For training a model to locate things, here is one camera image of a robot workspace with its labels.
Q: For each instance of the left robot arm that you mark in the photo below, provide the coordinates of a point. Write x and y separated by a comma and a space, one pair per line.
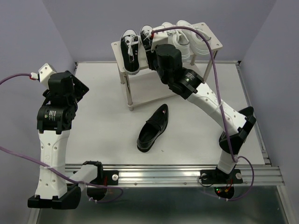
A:
54, 120

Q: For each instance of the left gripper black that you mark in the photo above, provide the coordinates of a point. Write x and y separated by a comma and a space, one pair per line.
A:
81, 88

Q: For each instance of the white sneaker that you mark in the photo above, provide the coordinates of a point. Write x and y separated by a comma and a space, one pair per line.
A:
179, 40
197, 44

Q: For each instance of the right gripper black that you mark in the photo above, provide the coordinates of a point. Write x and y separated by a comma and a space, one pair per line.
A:
150, 55

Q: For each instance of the aluminium mounting rail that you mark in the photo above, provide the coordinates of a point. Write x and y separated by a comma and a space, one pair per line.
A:
151, 176

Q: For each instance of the black canvas sneaker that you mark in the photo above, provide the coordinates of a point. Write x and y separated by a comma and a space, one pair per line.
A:
145, 34
130, 42

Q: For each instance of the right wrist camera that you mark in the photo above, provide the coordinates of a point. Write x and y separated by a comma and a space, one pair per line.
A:
158, 39

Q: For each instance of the beige two-tier shoe shelf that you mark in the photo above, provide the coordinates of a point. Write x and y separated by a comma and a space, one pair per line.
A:
146, 86

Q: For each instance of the white sneaker on shelf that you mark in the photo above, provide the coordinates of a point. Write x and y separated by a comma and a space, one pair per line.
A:
197, 44

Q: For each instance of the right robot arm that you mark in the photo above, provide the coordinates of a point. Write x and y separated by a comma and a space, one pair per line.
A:
205, 105

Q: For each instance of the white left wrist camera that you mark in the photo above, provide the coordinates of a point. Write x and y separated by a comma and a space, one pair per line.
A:
45, 72

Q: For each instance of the black leather loafer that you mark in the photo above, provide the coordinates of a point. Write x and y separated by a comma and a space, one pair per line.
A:
153, 128
248, 112

